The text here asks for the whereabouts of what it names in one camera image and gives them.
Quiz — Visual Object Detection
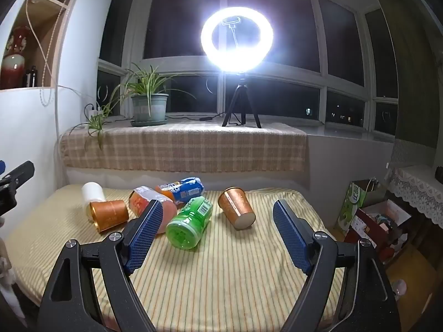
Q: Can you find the red white vase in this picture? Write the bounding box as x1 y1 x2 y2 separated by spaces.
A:
0 25 30 90

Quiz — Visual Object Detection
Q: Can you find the dark small bottle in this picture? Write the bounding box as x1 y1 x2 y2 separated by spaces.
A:
24 65 38 88

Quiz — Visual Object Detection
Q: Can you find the blue snack packet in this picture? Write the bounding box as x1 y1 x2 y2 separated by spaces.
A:
154 177 206 209

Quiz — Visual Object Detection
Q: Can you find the wooden wall shelf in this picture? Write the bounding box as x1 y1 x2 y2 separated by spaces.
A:
0 0 91 91

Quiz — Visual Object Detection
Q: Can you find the red cardboard box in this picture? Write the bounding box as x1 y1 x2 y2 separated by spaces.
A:
344 198 413 255

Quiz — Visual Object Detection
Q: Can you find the green plant saucer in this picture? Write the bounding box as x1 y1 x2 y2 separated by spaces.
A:
130 118 169 127

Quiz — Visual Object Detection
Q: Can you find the yellow striped cloth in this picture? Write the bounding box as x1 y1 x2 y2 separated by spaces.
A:
3 183 347 332

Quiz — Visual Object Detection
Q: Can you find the white hanging cord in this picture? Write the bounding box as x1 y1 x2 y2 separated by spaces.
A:
25 0 87 108

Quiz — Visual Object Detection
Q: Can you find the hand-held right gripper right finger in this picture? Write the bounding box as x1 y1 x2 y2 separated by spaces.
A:
272 199 402 332

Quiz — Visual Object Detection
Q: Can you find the pink drink bottle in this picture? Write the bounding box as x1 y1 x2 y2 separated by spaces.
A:
128 186 178 236

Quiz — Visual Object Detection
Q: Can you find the white window frame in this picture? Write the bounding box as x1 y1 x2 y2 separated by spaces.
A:
98 0 399 136

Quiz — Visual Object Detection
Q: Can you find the green cardboard box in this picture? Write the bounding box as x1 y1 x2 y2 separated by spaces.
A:
337 178 389 233

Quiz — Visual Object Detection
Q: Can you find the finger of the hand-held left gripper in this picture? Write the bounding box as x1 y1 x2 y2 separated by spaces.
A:
0 161 35 216

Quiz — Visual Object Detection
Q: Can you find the white paper cup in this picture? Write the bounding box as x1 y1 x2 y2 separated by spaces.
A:
81 182 106 219

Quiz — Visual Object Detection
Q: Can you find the copper paper cup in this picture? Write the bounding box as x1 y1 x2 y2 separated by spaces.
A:
218 186 257 232
86 199 130 233

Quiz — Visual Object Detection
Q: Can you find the white lace cloth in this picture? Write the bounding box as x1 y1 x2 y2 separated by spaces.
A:
385 165 443 221

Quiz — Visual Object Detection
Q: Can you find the green plastic bottle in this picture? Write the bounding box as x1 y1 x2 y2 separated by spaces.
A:
165 196 214 250

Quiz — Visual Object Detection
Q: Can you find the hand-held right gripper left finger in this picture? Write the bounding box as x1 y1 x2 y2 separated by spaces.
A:
37 199 165 332

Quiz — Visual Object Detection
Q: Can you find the potted spider plant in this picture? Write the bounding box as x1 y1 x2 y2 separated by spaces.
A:
68 63 199 150

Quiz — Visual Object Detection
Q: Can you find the ring light with black tripod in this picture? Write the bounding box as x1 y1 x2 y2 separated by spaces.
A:
200 7 275 129

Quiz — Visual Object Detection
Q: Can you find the dark curtain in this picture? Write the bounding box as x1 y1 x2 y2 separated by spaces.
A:
366 0 443 171

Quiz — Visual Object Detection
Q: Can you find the beige plaid cloth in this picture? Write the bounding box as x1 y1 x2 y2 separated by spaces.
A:
58 120 309 174

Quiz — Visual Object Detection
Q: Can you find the black cable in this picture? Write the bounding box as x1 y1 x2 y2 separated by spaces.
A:
165 111 226 122

